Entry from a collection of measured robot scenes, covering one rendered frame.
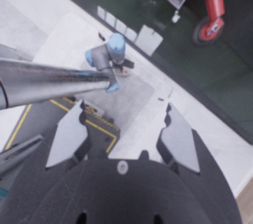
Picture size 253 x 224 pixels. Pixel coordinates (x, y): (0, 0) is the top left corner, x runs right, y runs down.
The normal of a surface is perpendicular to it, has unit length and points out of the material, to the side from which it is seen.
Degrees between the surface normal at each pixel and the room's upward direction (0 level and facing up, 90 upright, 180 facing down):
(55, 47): 12
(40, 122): 0
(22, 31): 0
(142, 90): 0
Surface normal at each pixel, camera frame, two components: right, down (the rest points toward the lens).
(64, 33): -0.11, -0.04
